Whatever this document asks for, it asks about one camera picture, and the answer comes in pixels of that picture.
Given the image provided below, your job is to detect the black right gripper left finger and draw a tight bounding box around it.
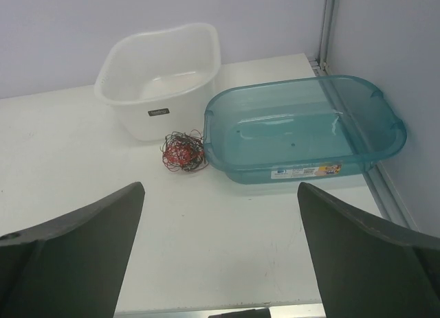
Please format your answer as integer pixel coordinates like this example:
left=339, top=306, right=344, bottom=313
left=1, top=182, right=144, bottom=317

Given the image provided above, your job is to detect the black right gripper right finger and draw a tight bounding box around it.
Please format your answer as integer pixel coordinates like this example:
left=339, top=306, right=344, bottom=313
left=297, top=182, right=439, bottom=317

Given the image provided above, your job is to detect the black thin wire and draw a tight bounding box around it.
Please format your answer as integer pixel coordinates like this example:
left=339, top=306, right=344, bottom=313
left=160, top=128, right=209, bottom=173

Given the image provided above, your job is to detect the teal transparent plastic bin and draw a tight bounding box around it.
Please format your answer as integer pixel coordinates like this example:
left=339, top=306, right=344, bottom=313
left=203, top=75, right=407, bottom=184

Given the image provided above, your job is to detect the white plastic tub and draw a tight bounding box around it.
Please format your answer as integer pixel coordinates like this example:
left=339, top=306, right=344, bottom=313
left=94, top=23, right=221, bottom=141

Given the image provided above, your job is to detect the aluminium frame post right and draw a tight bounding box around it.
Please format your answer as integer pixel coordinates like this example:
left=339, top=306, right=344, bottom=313
left=309, top=0, right=338, bottom=76

